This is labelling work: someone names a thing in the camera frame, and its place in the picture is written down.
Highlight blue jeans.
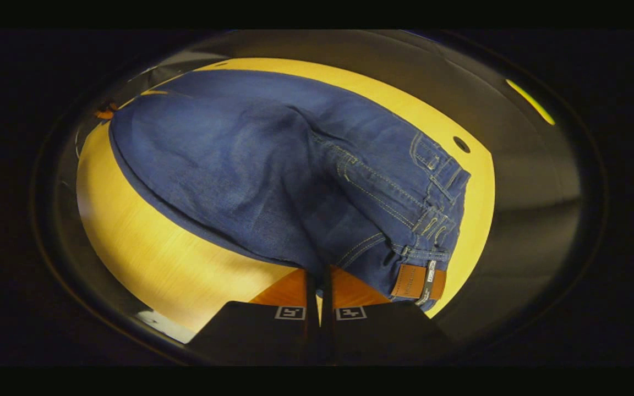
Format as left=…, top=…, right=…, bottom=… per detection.
left=109, top=70, right=471, bottom=312

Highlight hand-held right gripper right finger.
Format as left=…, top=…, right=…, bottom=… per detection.
left=323, top=266, right=452, bottom=366

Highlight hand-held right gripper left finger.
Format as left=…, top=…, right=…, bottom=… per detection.
left=189, top=269, right=319, bottom=366

